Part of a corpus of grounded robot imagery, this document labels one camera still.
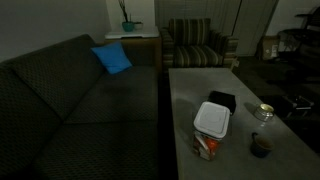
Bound white square container lid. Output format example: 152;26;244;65
193;101;232;139

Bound clear plastic snack container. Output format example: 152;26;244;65
190;129;224;162

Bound wooden side table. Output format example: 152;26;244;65
104;35;163;76

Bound striped armchair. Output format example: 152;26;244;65
159;17;240;73

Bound blue throw pillow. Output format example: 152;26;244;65
90;41;133;75

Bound teal plant pot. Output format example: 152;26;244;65
121;21;136;33

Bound thin dark plant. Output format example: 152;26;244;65
117;0;129;23

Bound dark patterned fabric sofa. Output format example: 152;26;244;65
0;33;160;180

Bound round metal tin candle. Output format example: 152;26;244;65
253;103;275;122

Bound cardboard box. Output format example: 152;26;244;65
258;35;281;61

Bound dark coffee mug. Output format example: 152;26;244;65
249;132;275;159

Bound black device on floor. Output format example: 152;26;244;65
283;94;315;113

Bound black office chair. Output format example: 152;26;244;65
278;6;320;64

